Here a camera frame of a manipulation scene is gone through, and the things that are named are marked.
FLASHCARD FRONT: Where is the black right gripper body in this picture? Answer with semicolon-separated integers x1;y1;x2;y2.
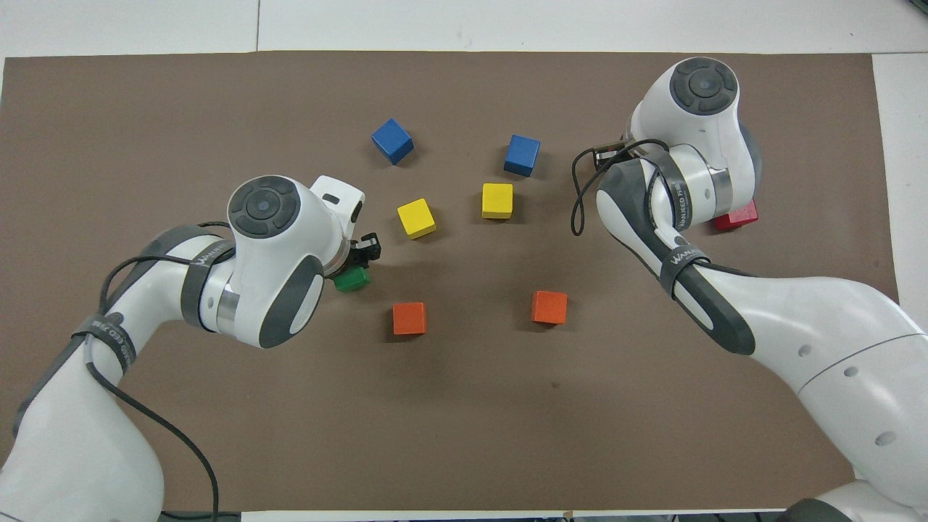
593;144;631;171

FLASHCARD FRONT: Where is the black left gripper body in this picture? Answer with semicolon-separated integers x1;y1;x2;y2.
342;232;383;275

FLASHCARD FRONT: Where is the green wooden cube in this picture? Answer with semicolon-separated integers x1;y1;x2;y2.
334;267;373;294

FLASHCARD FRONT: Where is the red wooden cube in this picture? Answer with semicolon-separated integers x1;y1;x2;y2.
713;197;760;232

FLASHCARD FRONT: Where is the yellow wooden cube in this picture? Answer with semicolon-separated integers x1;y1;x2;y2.
481;183;515;220
397;198;438;241

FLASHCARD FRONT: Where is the orange wooden cube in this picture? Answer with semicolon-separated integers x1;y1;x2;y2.
531;291;568;326
392;302;428;336

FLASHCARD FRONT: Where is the blue wooden cube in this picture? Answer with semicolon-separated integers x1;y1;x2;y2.
371;118;415;166
504;134;542;178

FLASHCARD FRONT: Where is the brown paper mat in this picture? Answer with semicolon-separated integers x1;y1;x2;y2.
0;51;921;512

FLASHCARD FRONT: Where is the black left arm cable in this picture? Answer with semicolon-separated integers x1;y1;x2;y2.
86;221;240;522

